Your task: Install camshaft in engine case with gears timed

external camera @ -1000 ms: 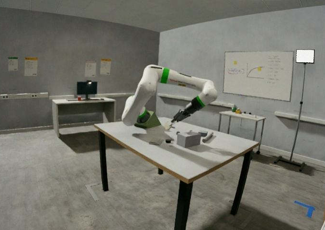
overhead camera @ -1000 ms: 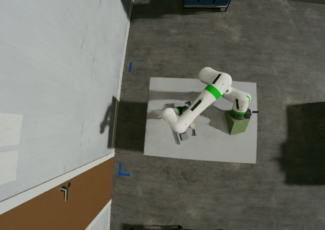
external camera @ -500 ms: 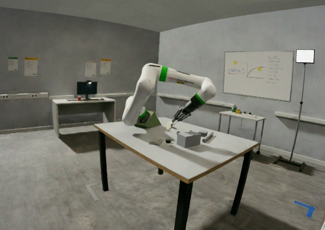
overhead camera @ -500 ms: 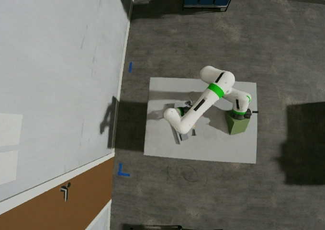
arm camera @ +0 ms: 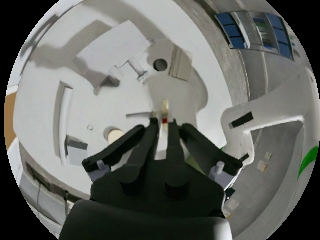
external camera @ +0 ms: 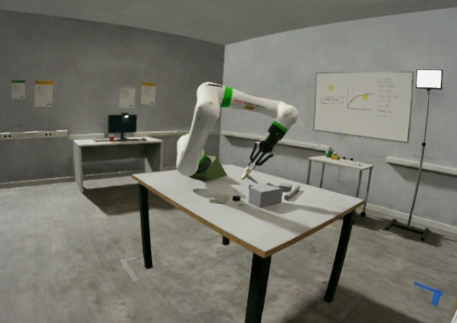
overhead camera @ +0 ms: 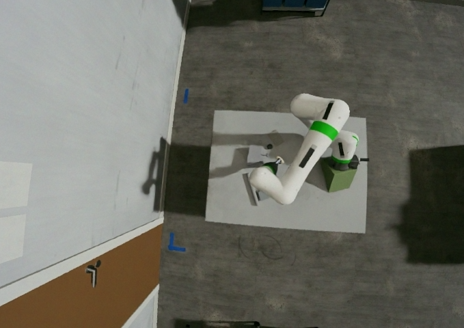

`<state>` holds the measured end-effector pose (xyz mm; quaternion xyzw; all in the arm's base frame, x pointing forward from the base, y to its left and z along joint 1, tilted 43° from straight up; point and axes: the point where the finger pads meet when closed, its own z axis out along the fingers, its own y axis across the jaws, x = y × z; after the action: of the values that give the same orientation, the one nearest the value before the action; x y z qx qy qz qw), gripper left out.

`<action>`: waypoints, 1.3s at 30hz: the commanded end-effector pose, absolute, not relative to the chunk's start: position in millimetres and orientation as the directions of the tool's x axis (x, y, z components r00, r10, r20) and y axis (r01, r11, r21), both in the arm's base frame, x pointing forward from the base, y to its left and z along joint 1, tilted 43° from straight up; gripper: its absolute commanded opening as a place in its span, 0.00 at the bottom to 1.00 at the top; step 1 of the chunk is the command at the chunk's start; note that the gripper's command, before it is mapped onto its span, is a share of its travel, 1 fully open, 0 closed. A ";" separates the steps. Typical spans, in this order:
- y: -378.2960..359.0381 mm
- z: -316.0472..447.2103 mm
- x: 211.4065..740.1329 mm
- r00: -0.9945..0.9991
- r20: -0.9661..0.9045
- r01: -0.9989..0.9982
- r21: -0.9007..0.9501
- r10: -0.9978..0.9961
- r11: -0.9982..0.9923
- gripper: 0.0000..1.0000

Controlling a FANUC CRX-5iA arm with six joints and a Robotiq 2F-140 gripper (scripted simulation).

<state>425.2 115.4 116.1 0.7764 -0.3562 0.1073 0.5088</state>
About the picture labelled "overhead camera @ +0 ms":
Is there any long grey metal bar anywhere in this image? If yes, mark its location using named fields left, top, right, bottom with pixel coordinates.
left=246, top=173, right=260, bottom=206

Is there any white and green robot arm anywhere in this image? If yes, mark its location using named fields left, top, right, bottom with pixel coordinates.
left=249, top=94, right=369, bottom=205

